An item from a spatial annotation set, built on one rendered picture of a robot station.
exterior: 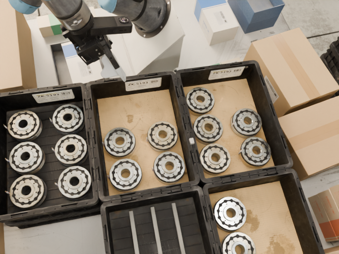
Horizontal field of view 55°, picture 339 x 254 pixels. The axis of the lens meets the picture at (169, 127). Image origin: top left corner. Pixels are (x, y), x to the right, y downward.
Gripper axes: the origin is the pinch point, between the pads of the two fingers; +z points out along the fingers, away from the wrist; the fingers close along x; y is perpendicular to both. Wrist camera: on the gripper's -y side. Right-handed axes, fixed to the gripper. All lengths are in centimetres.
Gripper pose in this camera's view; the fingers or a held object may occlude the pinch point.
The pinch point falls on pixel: (119, 61)
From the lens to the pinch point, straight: 100.0
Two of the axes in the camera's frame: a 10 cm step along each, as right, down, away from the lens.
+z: 2.8, 3.9, 8.8
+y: -8.9, 4.5, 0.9
